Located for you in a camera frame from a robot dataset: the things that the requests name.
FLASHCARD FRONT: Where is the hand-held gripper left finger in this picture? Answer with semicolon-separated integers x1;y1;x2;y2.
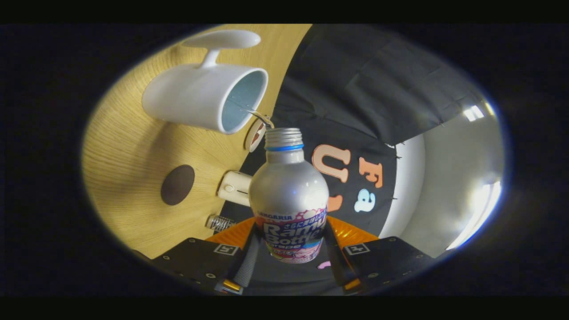
151;216;263;295

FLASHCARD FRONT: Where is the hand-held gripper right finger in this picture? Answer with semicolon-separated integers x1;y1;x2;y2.
322;215;436;294

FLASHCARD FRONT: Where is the silver bottle with printed label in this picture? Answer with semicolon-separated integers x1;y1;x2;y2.
248;128;330;264

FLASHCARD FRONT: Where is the dark brown round coaster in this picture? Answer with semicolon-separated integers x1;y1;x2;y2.
160;164;196;206

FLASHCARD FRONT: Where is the clear juice stream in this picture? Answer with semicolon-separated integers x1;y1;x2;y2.
242;107;274;129

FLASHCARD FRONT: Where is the white cup with handle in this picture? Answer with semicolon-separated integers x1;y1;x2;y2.
142;30;269;135

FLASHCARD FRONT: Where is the white toaster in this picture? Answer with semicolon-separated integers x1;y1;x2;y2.
217;171;253;207

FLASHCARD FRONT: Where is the white oval plate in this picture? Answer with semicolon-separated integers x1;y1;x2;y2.
244;118;267;153

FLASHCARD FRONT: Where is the wooden table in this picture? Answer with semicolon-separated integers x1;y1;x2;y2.
81;24;312;259

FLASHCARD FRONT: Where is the ceiling light panel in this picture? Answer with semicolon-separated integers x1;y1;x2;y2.
462;104;485;121

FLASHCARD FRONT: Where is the metal wire basket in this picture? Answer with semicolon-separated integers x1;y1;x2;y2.
205;214;236;232

